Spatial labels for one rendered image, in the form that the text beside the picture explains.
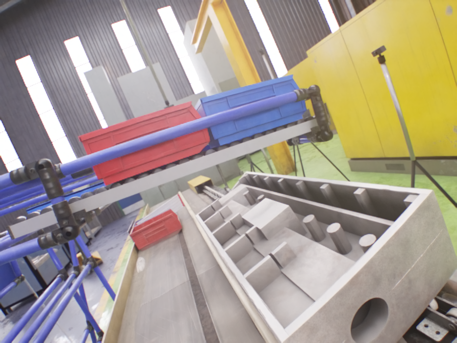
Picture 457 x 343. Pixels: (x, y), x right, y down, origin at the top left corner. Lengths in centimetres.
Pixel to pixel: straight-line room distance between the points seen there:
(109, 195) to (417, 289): 68
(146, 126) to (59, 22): 1191
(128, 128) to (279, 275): 49
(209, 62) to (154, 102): 227
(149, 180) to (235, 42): 471
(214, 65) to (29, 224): 837
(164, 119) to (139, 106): 758
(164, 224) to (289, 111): 127
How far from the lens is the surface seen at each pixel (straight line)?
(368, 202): 63
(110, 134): 64
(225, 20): 538
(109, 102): 704
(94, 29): 1198
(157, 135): 60
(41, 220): 72
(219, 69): 882
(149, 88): 834
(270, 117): 71
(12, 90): 1214
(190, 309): 93
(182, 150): 64
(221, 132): 66
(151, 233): 179
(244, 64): 510
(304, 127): 77
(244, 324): 76
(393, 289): 50
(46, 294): 133
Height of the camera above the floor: 123
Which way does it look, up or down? 9 degrees down
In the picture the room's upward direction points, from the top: 24 degrees counter-clockwise
